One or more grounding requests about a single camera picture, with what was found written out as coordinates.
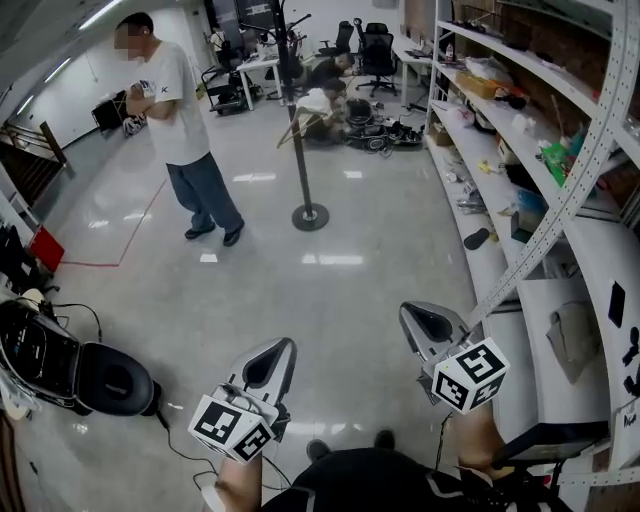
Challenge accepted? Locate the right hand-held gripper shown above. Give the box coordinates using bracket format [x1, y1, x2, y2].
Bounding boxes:
[399, 300, 511, 415]

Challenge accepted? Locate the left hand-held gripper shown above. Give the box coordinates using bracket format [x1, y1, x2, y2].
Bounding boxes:
[187, 338, 298, 466]

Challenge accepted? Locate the black coat rack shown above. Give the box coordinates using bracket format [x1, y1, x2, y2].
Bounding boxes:
[239, 0, 331, 233]

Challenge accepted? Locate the wooden hanger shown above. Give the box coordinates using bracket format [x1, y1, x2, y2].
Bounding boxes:
[276, 106, 332, 150]

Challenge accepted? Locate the person's right forearm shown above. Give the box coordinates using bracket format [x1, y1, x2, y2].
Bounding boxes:
[451, 407, 507, 472]

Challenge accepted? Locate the person's left forearm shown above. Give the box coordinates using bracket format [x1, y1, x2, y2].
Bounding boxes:
[213, 453, 265, 512]

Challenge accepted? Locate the person's left black shoe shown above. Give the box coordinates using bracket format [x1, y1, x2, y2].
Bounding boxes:
[305, 438, 332, 463]

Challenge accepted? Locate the black shoe insole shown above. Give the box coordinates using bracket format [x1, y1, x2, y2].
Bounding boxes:
[463, 227, 491, 251]

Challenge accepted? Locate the grey cloth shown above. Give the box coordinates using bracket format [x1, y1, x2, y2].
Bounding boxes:
[545, 302, 602, 386]

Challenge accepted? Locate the black box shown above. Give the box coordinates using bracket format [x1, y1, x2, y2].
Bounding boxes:
[509, 209, 544, 244]

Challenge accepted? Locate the person's black clothing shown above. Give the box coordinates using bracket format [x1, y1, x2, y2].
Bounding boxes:
[259, 446, 576, 512]

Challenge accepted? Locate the black flat screen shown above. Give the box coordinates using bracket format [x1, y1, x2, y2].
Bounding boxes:
[492, 420, 610, 470]

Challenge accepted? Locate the blue plastic bag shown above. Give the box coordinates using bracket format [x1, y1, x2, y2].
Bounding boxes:
[517, 188, 549, 217]

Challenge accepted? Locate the white metal shelving unit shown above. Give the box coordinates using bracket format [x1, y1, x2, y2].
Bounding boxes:
[424, 0, 640, 487]

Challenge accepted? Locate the black phone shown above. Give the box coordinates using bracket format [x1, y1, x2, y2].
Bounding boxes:
[608, 280, 628, 329]

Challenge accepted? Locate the cardboard box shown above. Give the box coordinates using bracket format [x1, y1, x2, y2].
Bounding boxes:
[427, 122, 454, 148]

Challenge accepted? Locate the green box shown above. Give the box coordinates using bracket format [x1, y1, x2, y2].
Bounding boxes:
[542, 142, 582, 187]

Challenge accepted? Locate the white plastic bag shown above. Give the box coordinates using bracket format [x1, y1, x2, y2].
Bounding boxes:
[447, 104, 477, 128]

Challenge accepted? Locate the red panel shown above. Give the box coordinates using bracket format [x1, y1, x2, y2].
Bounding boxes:
[29, 224, 67, 272]

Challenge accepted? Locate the wicker basket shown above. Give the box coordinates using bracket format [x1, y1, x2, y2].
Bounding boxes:
[454, 70, 497, 101]

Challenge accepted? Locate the black trolley cart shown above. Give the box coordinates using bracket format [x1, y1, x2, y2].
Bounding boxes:
[201, 64, 262, 118]

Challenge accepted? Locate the white desk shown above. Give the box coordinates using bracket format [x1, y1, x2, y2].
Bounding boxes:
[392, 47, 434, 109]
[236, 57, 282, 112]

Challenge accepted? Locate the black office chair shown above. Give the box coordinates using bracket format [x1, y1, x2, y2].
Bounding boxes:
[355, 22, 400, 98]
[318, 20, 356, 58]

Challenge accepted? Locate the black folding case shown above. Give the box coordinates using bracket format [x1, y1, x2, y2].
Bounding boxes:
[92, 90, 129, 134]

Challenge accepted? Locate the wooden railing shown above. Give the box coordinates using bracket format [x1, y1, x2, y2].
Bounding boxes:
[0, 122, 69, 207]

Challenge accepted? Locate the ceiling strip light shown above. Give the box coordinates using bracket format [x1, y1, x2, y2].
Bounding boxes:
[77, 0, 124, 31]

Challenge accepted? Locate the black floor cable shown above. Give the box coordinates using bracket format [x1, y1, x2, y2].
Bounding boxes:
[156, 409, 222, 477]

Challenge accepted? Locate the black open case with cables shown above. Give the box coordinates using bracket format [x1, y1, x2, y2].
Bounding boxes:
[344, 98, 427, 155]

